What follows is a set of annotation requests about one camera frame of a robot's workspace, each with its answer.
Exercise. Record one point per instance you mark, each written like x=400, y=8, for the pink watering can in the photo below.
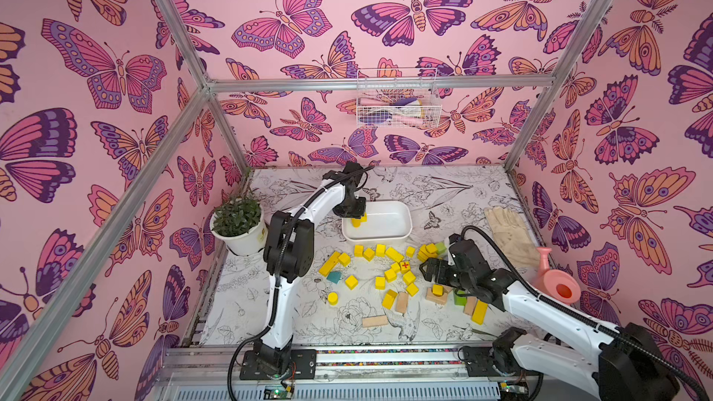
x=555, y=283

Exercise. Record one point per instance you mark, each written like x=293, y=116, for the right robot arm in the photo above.
x=599, y=357

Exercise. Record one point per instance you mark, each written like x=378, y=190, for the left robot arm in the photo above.
x=289, y=255

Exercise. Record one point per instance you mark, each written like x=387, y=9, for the yellow block lower middle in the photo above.
x=389, y=299

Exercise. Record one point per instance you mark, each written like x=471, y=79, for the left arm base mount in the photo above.
x=300, y=364

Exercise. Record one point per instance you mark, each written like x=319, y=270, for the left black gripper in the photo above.
x=361, y=211

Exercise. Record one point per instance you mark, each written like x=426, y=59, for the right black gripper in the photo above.
x=446, y=275

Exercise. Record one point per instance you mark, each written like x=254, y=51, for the yellow cylinder block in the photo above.
x=357, y=222

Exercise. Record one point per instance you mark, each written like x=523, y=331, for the teal block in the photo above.
x=334, y=277

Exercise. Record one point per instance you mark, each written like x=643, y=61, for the yellow long block right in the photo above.
x=479, y=312

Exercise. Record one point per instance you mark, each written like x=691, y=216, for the natural wood block upright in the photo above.
x=401, y=304

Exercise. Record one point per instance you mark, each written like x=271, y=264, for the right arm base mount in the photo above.
x=485, y=361

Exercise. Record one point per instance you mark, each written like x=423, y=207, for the potted green plant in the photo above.
x=239, y=223

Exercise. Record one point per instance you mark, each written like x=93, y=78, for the white plastic bin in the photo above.
x=386, y=222

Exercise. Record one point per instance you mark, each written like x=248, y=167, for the yellow disc block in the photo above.
x=333, y=299

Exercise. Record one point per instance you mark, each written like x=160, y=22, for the wire basket on wall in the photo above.
x=398, y=102

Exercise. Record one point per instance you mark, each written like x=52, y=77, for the beige work glove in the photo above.
x=511, y=235

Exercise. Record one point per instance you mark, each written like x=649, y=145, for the long natural wood block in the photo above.
x=374, y=322

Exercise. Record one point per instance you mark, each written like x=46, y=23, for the green rectangular block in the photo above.
x=459, y=300

